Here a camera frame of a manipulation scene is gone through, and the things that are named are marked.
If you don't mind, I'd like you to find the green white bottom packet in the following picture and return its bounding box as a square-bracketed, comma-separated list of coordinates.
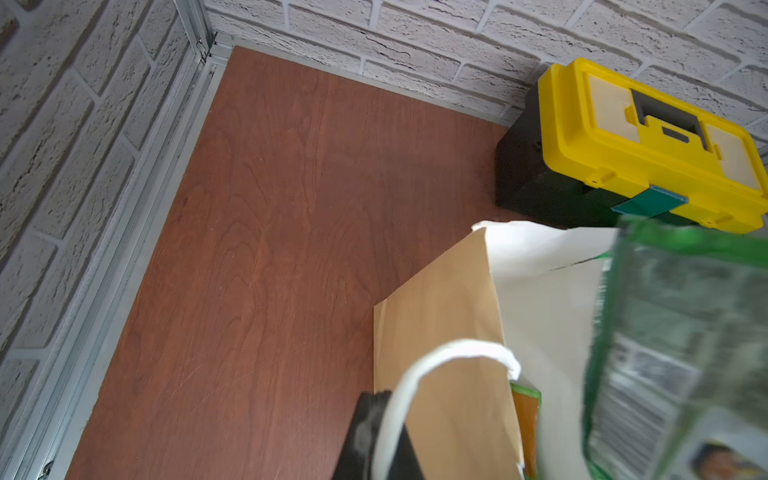
[581, 217, 767, 479]

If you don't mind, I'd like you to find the brown paper bag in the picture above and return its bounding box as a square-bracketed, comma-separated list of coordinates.
[373, 221, 617, 479]

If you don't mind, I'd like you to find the yellow black toolbox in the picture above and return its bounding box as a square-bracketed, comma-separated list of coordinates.
[495, 58, 767, 234]

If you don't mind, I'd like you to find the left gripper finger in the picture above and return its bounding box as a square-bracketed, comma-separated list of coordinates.
[332, 391, 424, 480]

